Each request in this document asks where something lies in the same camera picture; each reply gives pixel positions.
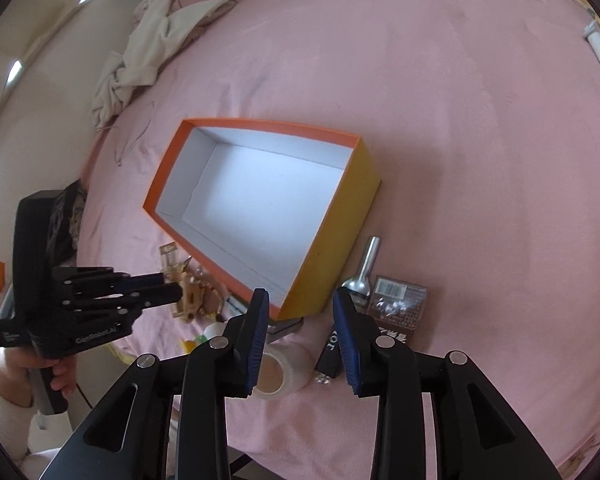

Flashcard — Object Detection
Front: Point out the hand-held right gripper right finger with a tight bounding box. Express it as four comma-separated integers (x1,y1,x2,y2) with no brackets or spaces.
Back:
331,287,563,480

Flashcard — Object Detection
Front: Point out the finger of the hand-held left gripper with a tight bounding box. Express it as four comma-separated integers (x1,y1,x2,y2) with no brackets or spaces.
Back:
62,285,183,319
55,266,168,294

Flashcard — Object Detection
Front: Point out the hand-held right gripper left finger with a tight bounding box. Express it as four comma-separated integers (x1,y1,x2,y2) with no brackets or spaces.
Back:
40,287,272,480

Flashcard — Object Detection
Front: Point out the clear tape roll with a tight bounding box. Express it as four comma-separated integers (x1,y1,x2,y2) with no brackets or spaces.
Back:
252,340,315,401

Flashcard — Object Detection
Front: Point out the orange cardboard box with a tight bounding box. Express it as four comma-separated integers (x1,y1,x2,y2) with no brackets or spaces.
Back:
142,117,382,323

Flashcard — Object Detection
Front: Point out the person's left forearm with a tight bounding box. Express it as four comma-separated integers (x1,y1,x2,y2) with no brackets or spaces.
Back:
0,362,37,461

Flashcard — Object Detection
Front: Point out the person's left hand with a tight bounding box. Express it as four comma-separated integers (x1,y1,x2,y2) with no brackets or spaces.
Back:
0,347,79,402

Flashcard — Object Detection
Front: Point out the black rectangular case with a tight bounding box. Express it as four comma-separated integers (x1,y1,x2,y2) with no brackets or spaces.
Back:
314,327,345,386

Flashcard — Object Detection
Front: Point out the grey metallic case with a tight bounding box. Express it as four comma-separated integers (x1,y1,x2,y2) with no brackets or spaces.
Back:
266,316,305,345

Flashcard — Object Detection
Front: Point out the silver pen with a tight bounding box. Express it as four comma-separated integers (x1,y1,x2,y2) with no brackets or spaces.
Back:
222,294,251,317

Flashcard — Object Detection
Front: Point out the black patterned cloth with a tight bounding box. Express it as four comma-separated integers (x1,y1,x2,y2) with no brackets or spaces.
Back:
47,180,88,266

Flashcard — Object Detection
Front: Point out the flat studded packet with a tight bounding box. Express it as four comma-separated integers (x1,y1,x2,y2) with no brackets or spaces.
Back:
365,275,427,341

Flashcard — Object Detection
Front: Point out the silver metal funnel tool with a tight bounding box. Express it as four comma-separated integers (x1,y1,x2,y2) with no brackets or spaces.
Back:
341,236,382,295

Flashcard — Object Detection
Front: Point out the crumpled white cloth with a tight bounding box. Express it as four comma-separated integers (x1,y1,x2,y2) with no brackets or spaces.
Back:
90,0,238,133

